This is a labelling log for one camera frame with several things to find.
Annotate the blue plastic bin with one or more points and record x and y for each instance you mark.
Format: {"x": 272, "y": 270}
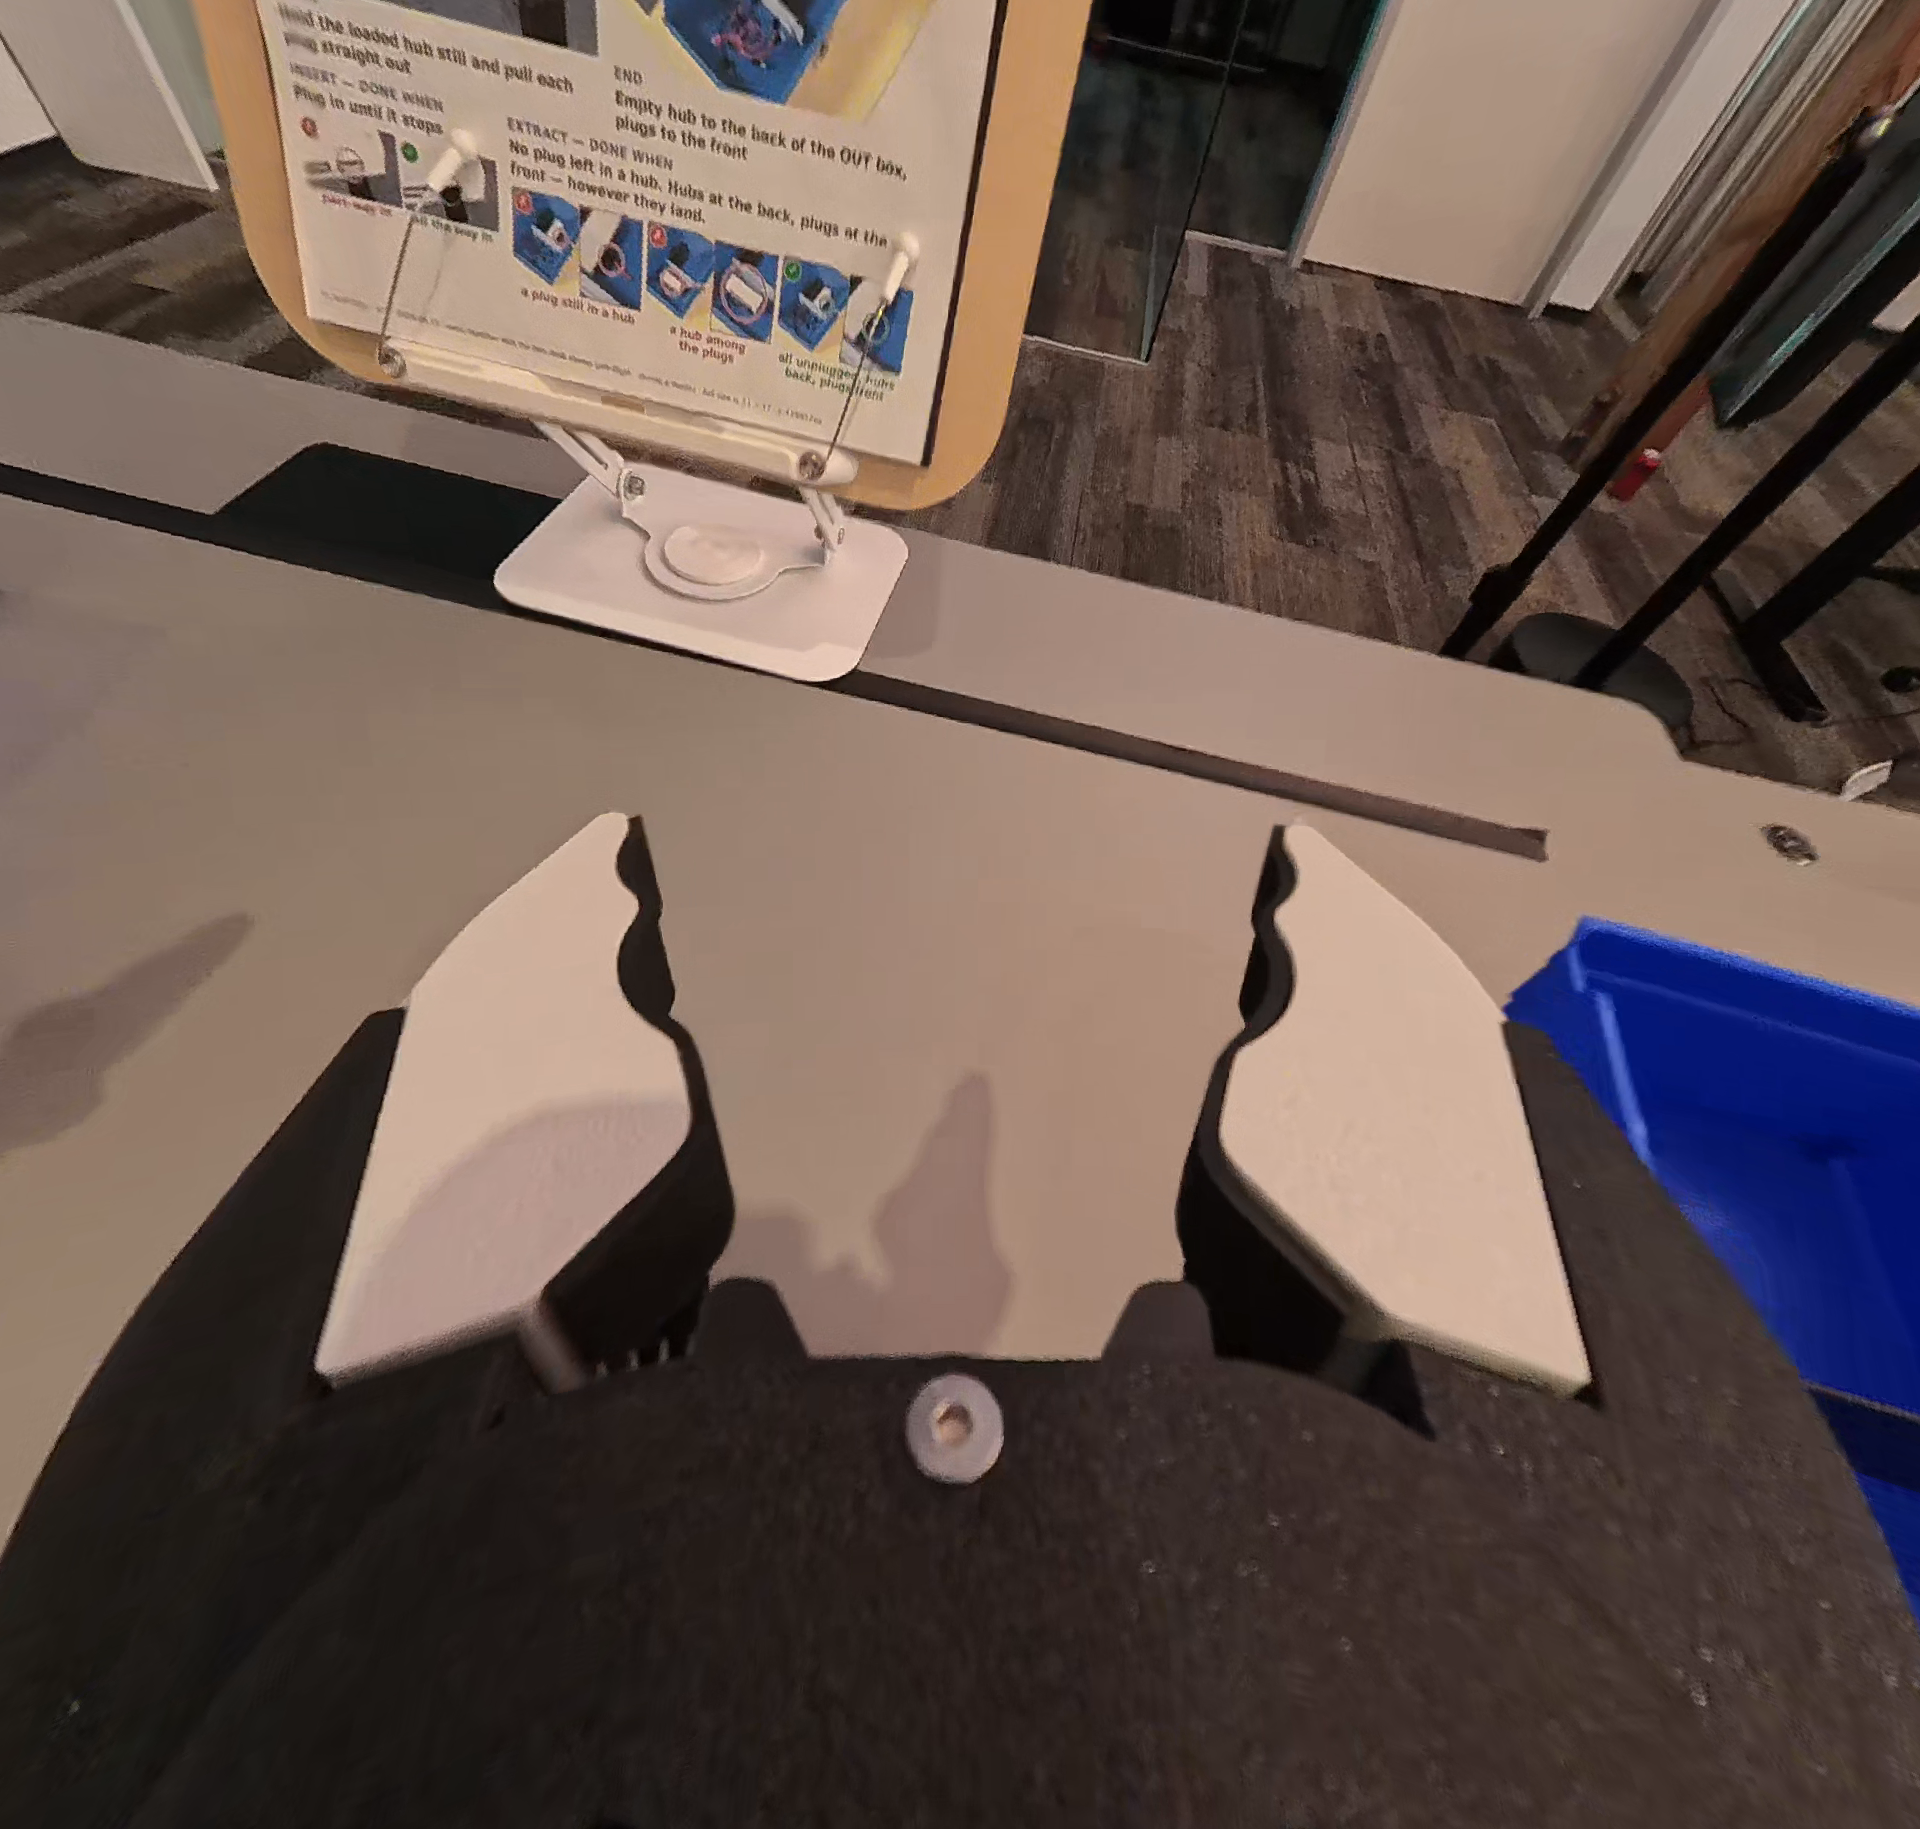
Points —
{"x": 1770, "y": 1138}

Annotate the white stand with wooden board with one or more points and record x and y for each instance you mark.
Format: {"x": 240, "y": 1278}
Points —
{"x": 841, "y": 614}

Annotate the black desk grommet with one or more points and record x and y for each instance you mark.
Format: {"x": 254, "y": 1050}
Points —
{"x": 1789, "y": 844}

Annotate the small red can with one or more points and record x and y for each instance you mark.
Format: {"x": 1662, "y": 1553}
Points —
{"x": 1644, "y": 470}

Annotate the black desk frame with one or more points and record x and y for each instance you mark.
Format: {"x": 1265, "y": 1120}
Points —
{"x": 1785, "y": 660}

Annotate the printed instruction sheet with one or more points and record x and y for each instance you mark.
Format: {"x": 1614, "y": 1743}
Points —
{"x": 601, "y": 329}

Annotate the wooden table leg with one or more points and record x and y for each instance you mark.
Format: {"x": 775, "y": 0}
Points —
{"x": 1770, "y": 270}

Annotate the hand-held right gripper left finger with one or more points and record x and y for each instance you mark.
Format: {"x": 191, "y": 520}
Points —
{"x": 510, "y": 1138}

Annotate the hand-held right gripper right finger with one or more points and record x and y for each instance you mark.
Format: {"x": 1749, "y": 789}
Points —
{"x": 1380, "y": 1154}

